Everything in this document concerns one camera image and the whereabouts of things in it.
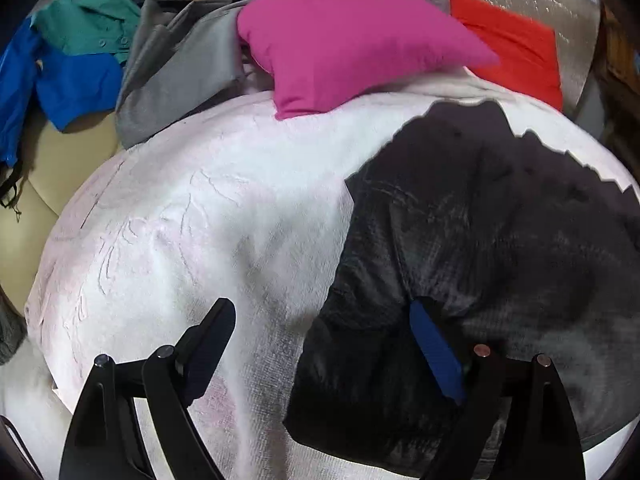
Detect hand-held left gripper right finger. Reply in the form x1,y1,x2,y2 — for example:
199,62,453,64
409,299,587,480

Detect beige sofa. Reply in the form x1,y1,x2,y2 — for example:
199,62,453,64
0,110,126,311

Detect grey knit cloth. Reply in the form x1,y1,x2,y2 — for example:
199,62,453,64
0,290,28,366

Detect white blanket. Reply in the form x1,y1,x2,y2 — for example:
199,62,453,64
22,80,636,480

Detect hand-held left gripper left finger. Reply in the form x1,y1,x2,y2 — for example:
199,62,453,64
59,298,237,480

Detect grey garment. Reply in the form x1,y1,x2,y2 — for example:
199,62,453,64
115,0,261,150

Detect black quilted jacket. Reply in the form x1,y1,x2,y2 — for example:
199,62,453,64
282,99,640,467

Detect blue jacket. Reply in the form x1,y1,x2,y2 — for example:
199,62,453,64
0,17,125,211

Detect teal jacket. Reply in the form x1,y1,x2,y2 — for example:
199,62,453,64
30,0,143,66

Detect red pillow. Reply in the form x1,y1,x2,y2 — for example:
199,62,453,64
447,0,566,111

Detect pink pillow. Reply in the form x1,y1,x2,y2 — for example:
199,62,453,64
236,0,501,121

